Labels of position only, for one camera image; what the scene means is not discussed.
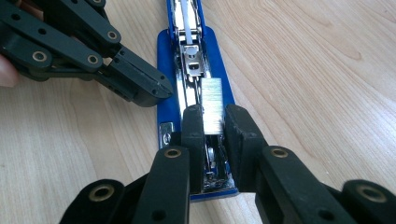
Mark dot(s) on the silver staple strip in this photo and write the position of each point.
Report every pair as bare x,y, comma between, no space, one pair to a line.
212,105

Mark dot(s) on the blue stapler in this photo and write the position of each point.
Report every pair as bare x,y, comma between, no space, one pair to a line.
166,105

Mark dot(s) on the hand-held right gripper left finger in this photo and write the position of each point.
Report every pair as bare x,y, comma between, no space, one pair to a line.
193,149

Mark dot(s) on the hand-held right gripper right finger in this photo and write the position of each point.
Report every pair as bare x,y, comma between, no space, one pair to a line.
243,146

